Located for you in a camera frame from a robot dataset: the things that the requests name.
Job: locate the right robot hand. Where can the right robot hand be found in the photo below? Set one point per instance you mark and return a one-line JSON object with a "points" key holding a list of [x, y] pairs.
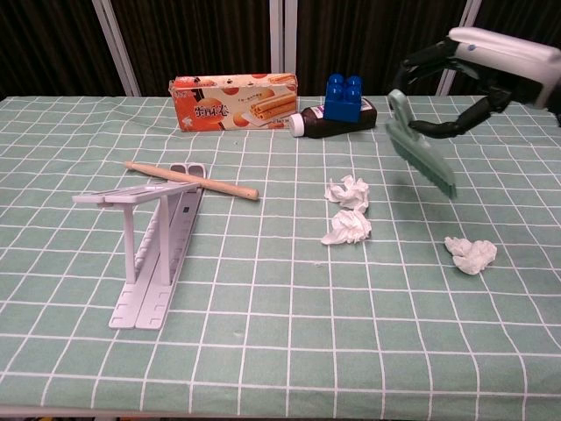
{"points": [[508, 54]]}

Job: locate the small green hand broom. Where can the small green hand broom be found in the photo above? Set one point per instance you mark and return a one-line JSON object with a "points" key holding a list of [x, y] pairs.
{"points": [[423, 155]]}

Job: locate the white tissue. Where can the white tissue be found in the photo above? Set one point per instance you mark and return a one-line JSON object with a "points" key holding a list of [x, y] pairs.
{"points": [[471, 255], [348, 193], [350, 227]]}

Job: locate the white plastic rack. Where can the white plastic rack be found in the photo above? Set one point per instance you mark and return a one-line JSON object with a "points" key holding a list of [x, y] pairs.
{"points": [[151, 280]]}

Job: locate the blue toy building block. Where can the blue toy building block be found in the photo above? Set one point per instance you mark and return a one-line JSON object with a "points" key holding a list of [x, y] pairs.
{"points": [[342, 105]]}

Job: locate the brown bottle with white cap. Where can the brown bottle with white cap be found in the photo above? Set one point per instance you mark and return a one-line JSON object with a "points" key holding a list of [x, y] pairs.
{"points": [[333, 125]]}

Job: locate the orange egg roll snack box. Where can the orange egg roll snack box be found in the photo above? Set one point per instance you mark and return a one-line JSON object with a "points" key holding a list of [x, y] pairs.
{"points": [[210, 109]]}

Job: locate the dark pleated curtain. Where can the dark pleated curtain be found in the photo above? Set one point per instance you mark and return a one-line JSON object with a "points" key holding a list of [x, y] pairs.
{"points": [[197, 35]]}

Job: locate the wooden stick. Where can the wooden stick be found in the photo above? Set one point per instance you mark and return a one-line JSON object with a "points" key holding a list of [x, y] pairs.
{"points": [[219, 185]]}

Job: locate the green checked tablecloth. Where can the green checked tablecloth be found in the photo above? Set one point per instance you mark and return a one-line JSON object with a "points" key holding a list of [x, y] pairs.
{"points": [[280, 285]]}

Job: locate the white slanted frame post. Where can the white slanted frame post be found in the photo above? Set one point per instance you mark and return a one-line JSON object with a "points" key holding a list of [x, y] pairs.
{"points": [[469, 15], [116, 48]]}

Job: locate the white upright frame post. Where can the white upright frame post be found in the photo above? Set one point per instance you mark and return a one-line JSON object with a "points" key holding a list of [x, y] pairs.
{"points": [[276, 39], [291, 39]]}

